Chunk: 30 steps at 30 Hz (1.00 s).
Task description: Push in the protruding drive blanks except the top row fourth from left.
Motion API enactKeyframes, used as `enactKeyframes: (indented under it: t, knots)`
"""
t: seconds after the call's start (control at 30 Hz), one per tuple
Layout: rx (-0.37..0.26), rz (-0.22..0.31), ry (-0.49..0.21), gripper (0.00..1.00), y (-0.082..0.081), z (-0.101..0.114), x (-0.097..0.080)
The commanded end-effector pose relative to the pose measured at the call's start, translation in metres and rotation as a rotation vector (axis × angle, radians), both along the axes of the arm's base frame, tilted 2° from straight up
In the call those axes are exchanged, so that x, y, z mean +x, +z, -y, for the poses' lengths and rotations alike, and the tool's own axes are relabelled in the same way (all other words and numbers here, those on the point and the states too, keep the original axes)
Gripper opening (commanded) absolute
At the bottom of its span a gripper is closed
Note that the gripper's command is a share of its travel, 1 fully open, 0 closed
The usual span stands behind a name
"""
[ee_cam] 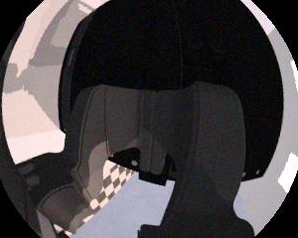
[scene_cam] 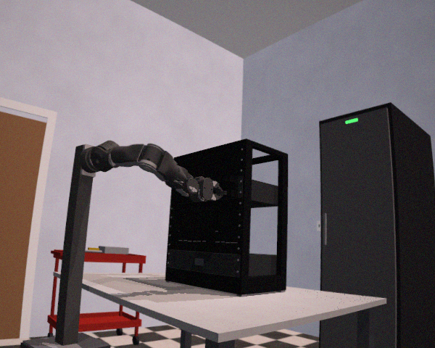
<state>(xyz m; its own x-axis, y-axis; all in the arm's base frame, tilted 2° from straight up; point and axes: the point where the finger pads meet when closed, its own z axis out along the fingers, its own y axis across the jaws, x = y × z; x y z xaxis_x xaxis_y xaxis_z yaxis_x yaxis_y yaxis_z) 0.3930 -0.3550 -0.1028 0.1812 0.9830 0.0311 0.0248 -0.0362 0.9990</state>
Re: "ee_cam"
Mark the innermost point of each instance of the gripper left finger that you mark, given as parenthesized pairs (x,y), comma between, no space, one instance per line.
(105,120)

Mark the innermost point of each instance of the black server rack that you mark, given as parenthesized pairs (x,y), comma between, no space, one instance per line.
(222,44)

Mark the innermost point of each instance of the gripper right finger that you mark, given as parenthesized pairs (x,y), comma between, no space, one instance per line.
(201,128)

